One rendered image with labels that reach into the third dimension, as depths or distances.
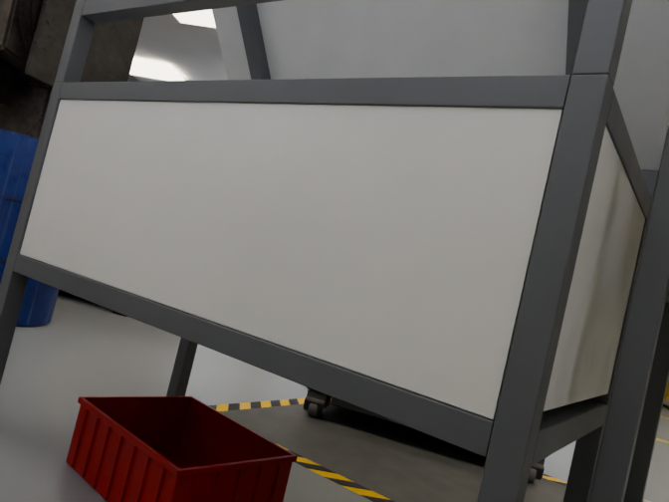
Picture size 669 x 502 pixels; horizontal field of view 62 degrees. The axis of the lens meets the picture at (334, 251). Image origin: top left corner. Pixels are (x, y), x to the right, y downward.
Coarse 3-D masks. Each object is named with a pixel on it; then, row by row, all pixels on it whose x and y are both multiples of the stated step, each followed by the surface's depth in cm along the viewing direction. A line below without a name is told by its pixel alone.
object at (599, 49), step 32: (96, 0) 124; (128, 0) 117; (160, 0) 110; (192, 0) 105; (224, 0) 102; (256, 0) 99; (608, 0) 62; (608, 32) 62; (64, 64) 127; (576, 64) 63; (608, 64) 61
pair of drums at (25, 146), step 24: (0, 144) 225; (24, 144) 227; (0, 168) 225; (24, 168) 228; (0, 192) 225; (24, 192) 228; (0, 216) 225; (0, 240) 226; (0, 264) 226; (48, 288) 244; (24, 312) 235; (48, 312) 249
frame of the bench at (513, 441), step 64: (576, 128) 62; (576, 192) 60; (640, 192) 94; (576, 256) 63; (0, 320) 124; (192, 320) 90; (320, 384) 74; (384, 384) 69; (512, 384) 61; (512, 448) 60; (576, 448) 106
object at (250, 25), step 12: (576, 0) 102; (240, 12) 150; (252, 12) 150; (576, 12) 103; (240, 24) 152; (252, 24) 150; (576, 24) 104; (252, 36) 151; (576, 36) 105; (252, 48) 153; (264, 48) 155; (576, 48) 106; (252, 60) 155; (264, 60) 156; (252, 72) 157; (264, 72) 157
